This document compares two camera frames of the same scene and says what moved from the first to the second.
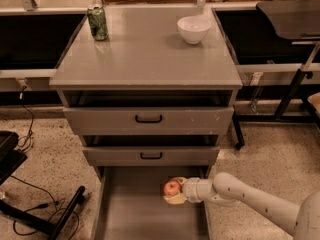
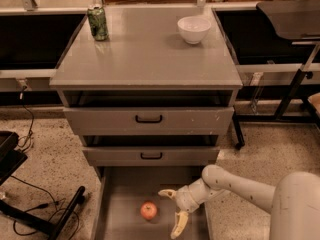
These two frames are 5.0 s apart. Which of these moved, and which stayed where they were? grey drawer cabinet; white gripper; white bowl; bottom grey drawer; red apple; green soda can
Moved: red apple; white gripper
Stayed: white bowl; grey drawer cabinet; bottom grey drawer; green soda can
